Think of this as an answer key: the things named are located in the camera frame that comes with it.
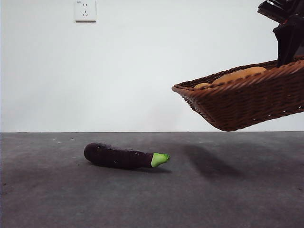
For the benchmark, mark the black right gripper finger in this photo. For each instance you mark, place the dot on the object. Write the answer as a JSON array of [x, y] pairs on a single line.
[[288, 40]]

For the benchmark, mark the brown potato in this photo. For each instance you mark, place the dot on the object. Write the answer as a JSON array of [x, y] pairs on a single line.
[[242, 73]]

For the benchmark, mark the brown wicker basket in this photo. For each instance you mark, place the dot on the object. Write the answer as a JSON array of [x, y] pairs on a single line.
[[237, 107]]

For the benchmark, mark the yellow corn cob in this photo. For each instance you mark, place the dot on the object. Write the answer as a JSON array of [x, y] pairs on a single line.
[[203, 85]]

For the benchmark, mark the purple eggplant with green stem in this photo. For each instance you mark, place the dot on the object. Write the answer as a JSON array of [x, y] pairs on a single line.
[[114, 156]]

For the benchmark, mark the white wall socket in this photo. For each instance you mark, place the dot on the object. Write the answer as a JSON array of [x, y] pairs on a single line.
[[86, 12]]

